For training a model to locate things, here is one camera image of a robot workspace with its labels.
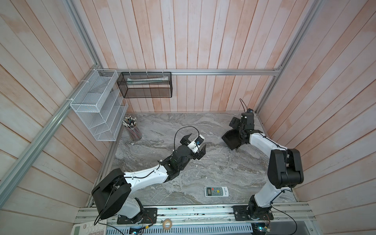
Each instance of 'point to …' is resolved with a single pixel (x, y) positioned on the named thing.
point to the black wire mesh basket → (139, 84)
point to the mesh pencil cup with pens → (130, 123)
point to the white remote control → (216, 191)
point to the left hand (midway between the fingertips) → (197, 140)
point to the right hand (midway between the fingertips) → (238, 120)
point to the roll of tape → (164, 226)
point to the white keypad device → (89, 228)
